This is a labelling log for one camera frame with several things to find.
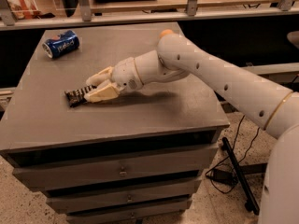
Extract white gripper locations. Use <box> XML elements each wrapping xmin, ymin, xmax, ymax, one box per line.
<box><xmin>84</xmin><ymin>57</ymin><xmax>144</xmax><ymax>103</ymax></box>

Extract black rxbar chocolate bar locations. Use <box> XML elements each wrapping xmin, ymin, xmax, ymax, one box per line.
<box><xmin>64</xmin><ymin>85</ymin><xmax>95</xmax><ymax>107</ymax></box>

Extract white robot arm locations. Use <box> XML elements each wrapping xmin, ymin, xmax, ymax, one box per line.
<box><xmin>84</xmin><ymin>30</ymin><xmax>299</xmax><ymax>224</ymax></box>

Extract blue pepsi can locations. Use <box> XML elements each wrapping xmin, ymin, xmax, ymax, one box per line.
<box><xmin>42</xmin><ymin>30</ymin><xmax>79</xmax><ymax>59</ymax></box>

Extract orange fruit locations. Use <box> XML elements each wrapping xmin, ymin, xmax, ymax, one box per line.
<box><xmin>159</xmin><ymin>29</ymin><xmax>174</xmax><ymax>38</ymax></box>

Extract grey drawer cabinet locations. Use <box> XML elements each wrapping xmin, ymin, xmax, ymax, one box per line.
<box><xmin>0</xmin><ymin>24</ymin><xmax>228</xmax><ymax>216</ymax></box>

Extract top grey drawer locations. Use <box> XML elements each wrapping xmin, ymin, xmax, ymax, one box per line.
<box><xmin>13</xmin><ymin>144</ymin><xmax>217</xmax><ymax>191</ymax></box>

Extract grey drawer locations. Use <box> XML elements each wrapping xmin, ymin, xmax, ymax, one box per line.
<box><xmin>66</xmin><ymin>197</ymin><xmax>192</xmax><ymax>224</ymax></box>
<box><xmin>13</xmin><ymin>144</ymin><xmax>217</xmax><ymax>191</ymax></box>
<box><xmin>47</xmin><ymin>177</ymin><xmax>201</xmax><ymax>214</ymax></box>

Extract red white bag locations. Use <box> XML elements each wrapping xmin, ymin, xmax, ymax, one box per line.
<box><xmin>7</xmin><ymin>0</ymin><xmax>40</xmax><ymax>20</ymax></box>

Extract middle grey drawer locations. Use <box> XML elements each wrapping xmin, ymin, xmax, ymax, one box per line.
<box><xmin>47</xmin><ymin>177</ymin><xmax>201</xmax><ymax>214</ymax></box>

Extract bottom grey drawer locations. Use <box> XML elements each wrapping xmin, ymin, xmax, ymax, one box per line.
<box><xmin>66</xmin><ymin>197</ymin><xmax>192</xmax><ymax>224</ymax></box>

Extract black power adapter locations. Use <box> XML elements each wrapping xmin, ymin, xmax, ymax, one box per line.
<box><xmin>212</xmin><ymin>169</ymin><xmax>234</xmax><ymax>186</ymax></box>

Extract black table leg base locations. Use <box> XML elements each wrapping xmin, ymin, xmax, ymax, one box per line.
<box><xmin>222</xmin><ymin>137</ymin><xmax>267</xmax><ymax>216</ymax></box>

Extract metal shelf rail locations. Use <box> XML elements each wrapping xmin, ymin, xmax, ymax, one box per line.
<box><xmin>0</xmin><ymin>0</ymin><xmax>299</xmax><ymax>31</ymax></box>

